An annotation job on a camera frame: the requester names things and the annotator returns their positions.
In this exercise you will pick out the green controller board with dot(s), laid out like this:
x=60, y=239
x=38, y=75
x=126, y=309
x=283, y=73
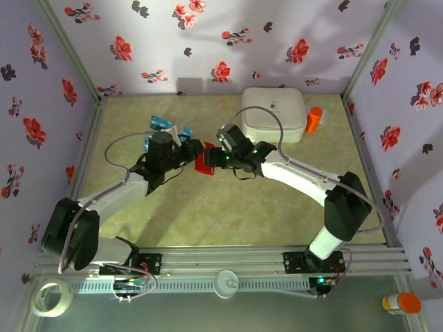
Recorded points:
x=128, y=283
x=322, y=285

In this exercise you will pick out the orange pill bottle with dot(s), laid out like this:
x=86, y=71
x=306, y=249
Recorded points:
x=314, y=119

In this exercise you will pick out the clear acrylic card stand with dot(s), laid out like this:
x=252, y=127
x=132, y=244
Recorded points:
x=164, y=128

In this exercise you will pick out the clear tape roll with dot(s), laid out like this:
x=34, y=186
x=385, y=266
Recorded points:
x=69, y=294

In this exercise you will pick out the aluminium side rail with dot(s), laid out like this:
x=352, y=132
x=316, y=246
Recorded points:
x=370, y=173
x=88, y=145

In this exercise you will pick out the blue plastic card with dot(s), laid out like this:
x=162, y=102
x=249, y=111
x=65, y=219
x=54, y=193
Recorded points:
x=151, y=135
x=160, y=122
x=146, y=144

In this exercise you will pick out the white round lid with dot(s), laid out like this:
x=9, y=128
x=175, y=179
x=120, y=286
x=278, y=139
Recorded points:
x=221, y=290

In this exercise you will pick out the red card holder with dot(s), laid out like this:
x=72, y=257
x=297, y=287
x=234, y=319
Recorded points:
x=204, y=167

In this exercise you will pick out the teal plastic card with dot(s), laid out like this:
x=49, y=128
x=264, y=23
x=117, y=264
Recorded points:
x=187, y=132

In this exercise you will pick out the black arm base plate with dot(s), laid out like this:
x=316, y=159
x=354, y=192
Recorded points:
x=154, y=264
x=292, y=263

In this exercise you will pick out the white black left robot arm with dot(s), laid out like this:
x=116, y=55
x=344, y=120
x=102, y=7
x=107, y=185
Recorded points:
x=114, y=197

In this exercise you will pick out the aluminium frame post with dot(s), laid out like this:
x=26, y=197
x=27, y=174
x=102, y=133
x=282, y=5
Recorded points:
x=373, y=45
x=69, y=52

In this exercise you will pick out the clear plastic bag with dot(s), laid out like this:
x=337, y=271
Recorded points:
x=325, y=115

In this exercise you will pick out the white zip case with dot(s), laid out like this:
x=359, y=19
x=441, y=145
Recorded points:
x=273, y=117

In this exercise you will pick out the bottle with orange lid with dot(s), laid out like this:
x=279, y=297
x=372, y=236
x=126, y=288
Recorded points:
x=408, y=303

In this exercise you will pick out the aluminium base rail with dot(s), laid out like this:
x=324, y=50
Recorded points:
x=225, y=259

